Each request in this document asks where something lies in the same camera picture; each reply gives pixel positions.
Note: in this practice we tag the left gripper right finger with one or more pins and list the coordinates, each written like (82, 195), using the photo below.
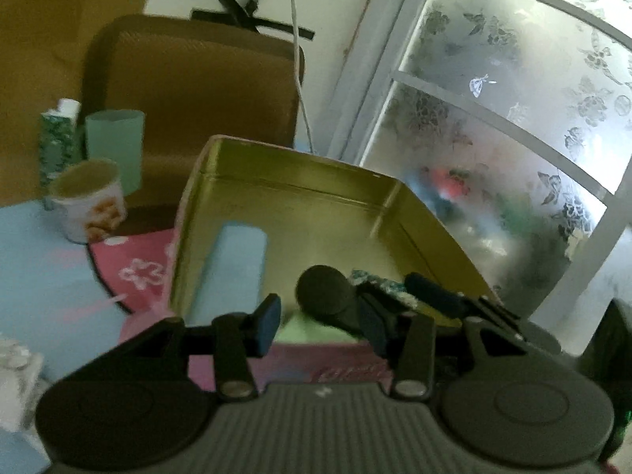
(425, 350)

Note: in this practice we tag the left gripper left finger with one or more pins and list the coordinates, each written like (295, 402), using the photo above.
(231, 340)

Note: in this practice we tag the green cloth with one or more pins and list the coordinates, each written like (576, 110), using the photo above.
(301, 329)

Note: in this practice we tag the pink macaron biscuit tin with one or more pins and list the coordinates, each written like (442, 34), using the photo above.
(314, 211)

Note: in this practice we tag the blue pencil case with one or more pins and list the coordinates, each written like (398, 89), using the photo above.
(231, 277)

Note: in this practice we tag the patterned sock pouch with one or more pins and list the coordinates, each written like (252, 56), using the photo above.
(388, 286)

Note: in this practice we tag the blue Peppa Pig tablecloth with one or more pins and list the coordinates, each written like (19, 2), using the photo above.
(51, 300)

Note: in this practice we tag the white paper snack cup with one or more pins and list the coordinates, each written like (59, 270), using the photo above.
(88, 200)

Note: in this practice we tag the white tissue pack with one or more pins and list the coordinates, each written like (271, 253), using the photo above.
(20, 371)

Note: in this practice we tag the green patterned drink carton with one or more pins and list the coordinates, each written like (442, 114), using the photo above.
(59, 144)

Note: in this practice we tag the frosted floral window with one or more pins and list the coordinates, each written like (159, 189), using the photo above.
(511, 121)

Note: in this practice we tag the brown wooden board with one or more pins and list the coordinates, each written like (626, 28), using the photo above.
(43, 44)

